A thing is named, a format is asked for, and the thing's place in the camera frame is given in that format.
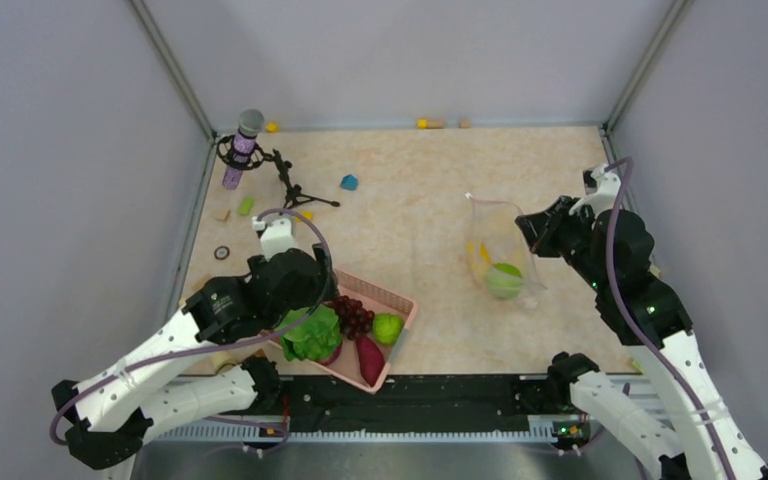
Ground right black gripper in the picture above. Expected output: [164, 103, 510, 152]
[516, 194, 610, 291]

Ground clear zip top bag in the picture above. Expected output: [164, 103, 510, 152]
[465, 192, 545, 309]

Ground green apple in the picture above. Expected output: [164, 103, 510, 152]
[483, 263, 525, 300]

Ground yellow lemon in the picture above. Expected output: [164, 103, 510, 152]
[466, 240, 493, 281]

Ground green lettuce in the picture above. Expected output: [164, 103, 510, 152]
[279, 305, 343, 362]

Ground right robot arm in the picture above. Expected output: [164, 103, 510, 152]
[515, 196, 768, 479]

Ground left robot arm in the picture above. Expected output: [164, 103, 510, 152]
[49, 242, 336, 470]

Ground dark red grapes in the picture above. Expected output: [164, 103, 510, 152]
[327, 295, 375, 340]

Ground red onion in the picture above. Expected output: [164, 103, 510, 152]
[317, 343, 343, 366]

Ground green block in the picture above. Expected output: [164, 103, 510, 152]
[236, 197, 255, 216]

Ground pink plastic basket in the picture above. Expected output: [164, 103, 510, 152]
[261, 266, 420, 396]

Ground small wooden cube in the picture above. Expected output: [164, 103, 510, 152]
[215, 209, 230, 223]

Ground green lime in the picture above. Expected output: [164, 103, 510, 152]
[372, 313, 405, 345]

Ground red sweet potato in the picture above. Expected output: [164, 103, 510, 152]
[355, 335, 385, 386]

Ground blue block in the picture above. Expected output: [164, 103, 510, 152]
[339, 174, 359, 191]

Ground yellow and wood cylinder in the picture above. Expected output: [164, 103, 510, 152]
[416, 118, 447, 130]

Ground purple microphone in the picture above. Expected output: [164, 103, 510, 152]
[222, 108, 265, 190]

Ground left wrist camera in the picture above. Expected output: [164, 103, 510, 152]
[252, 216, 298, 260]

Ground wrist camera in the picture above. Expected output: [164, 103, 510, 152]
[252, 216, 298, 260]
[569, 163, 622, 217]

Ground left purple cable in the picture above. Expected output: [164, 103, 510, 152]
[49, 207, 336, 446]

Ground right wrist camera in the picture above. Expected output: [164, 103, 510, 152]
[569, 163, 622, 217]

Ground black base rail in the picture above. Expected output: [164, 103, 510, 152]
[263, 374, 584, 434]

